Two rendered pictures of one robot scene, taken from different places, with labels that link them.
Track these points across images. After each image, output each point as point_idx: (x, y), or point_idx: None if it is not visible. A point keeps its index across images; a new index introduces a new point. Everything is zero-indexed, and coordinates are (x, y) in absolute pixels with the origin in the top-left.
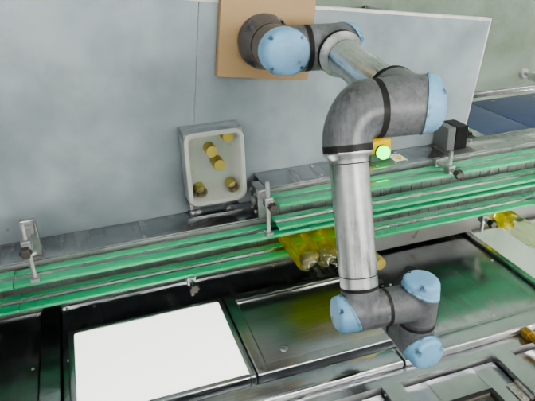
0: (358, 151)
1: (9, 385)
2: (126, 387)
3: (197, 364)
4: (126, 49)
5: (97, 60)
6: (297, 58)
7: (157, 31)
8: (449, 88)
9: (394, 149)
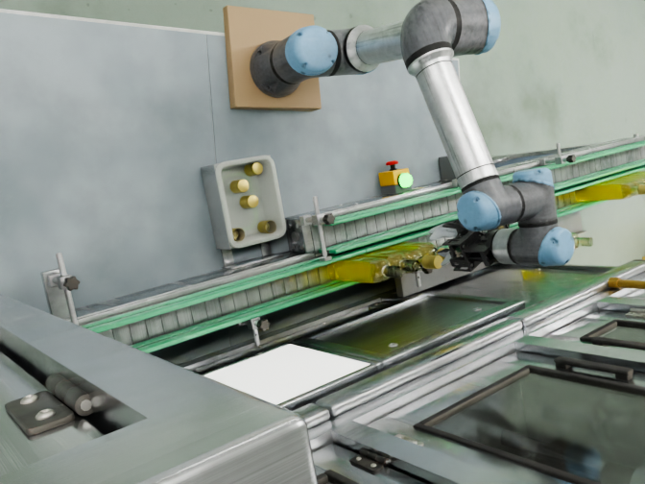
0: (445, 47)
1: None
2: None
3: (305, 375)
4: (140, 81)
5: (111, 92)
6: (326, 52)
7: (169, 62)
8: None
9: None
